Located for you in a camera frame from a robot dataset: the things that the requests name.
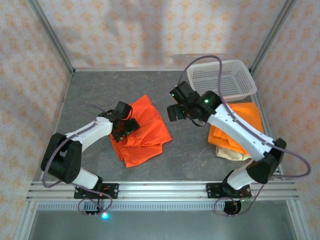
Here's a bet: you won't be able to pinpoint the white perforated plastic basket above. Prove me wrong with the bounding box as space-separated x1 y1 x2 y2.
186 59 258 103

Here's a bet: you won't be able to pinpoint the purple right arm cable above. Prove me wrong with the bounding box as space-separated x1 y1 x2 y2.
178 55 312 218

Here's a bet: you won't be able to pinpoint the aluminium table side rail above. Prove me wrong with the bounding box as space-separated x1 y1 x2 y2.
40 71 75 181
251 72 286 181

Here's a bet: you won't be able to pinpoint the light orange shorts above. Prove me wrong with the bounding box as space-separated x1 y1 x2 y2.
207 101 265 157

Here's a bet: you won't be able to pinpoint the slotted grey cable duct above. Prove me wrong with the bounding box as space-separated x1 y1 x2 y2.
37 201 288 211

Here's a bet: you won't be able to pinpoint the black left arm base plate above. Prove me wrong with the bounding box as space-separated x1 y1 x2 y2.
73 183 119 200

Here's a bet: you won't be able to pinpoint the grey sheet metal panel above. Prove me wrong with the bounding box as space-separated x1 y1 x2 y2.
28 209 300 240

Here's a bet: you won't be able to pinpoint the beige shorts with drawstring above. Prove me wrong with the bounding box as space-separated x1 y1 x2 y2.
215 146 252 162

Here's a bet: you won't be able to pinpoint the black connector with status light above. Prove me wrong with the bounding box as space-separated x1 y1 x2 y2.
84 209 110 220

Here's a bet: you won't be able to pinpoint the aluminium frame post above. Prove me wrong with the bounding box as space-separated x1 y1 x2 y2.
249 0 297 74
26 0 76 75

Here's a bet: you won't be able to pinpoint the thin aluminium table edge rail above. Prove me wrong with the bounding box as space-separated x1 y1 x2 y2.
72 66 187 73

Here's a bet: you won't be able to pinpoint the short aluminium frame leg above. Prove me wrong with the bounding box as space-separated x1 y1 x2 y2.
286 199 312 240
13 201 38 240

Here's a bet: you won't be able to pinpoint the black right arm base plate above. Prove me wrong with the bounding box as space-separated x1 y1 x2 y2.
204 182 251 200

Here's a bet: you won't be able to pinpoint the aluminium mounting rail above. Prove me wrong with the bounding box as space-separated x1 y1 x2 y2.
26 180 300 201

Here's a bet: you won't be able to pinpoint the red-orange shorts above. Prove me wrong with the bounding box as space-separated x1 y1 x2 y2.
109 94 173 168

